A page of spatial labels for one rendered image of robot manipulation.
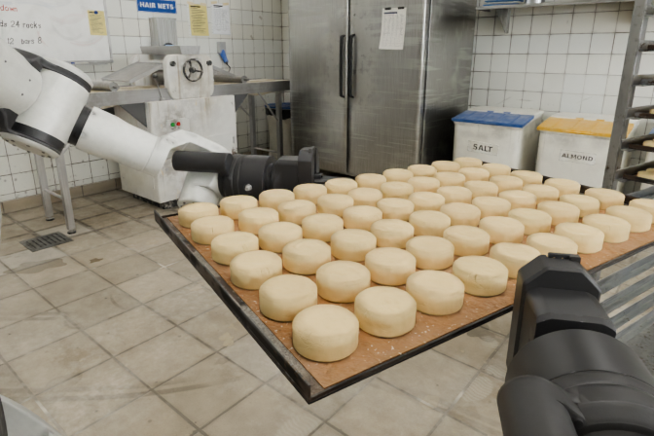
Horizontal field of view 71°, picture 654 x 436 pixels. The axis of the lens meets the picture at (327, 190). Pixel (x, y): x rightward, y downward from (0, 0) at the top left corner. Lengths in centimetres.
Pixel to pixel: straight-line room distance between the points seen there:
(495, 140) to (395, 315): 337
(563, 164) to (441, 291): 321
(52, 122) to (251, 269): 42
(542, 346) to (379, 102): 356
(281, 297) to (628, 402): 24
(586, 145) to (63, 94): 321
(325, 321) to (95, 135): 53
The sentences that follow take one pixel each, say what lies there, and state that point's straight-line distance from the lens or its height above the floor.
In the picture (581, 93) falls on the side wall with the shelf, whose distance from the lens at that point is 418.
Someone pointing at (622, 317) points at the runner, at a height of 32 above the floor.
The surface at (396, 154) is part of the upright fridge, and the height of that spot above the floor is 42.
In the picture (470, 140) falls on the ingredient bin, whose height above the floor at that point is 56.
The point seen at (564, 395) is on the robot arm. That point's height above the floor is 104.
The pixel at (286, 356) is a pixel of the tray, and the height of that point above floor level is 100.
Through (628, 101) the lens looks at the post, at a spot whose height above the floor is 108.
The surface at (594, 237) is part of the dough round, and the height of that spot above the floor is 102.
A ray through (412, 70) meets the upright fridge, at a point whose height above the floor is 108.
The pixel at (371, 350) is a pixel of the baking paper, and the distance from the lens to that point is 37.
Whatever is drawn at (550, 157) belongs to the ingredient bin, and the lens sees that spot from 360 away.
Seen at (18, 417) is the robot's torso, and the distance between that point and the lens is 59.
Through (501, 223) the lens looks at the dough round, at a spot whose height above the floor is 102.
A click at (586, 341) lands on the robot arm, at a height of 105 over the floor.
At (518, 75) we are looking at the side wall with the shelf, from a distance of 431.
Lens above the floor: 122
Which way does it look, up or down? 17 degrees down
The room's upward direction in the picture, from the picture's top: straight up
